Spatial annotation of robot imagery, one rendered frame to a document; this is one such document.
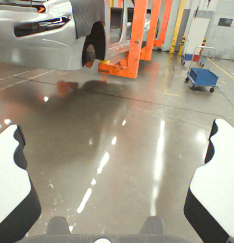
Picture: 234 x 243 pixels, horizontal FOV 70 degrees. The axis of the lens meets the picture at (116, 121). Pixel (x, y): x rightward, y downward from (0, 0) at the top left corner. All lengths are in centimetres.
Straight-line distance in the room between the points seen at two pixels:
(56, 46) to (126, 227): 185
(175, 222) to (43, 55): 203
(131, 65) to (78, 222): 232
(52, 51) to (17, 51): 36
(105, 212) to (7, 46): 191
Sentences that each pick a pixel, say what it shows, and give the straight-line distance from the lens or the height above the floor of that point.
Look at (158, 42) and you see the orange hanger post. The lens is 901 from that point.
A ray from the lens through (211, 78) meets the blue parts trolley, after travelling 479.
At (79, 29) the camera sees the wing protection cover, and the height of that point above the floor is 120.
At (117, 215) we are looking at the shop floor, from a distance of 151.
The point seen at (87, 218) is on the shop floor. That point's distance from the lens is 150.
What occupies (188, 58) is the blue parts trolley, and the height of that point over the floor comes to 26.
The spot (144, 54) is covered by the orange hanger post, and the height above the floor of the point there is 67.
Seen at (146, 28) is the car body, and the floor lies 123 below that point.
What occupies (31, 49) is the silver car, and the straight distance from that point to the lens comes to 214.
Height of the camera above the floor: 130
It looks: 30 degrees down
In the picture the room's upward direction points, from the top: 6 degrees clockwise
